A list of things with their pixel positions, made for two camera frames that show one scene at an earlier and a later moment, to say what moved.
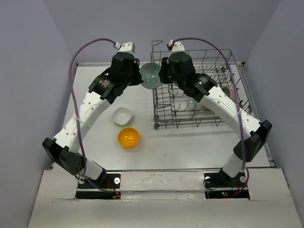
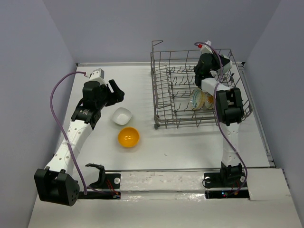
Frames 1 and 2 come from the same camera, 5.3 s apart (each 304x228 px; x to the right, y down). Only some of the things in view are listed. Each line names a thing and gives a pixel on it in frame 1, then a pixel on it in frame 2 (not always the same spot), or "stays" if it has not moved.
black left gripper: (137, 81) → (118, 95)
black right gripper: (165, 63) → (216, 57)
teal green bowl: (150, 76) → (228, 66)
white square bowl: (121, 116) stays
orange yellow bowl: (128, 137) stays
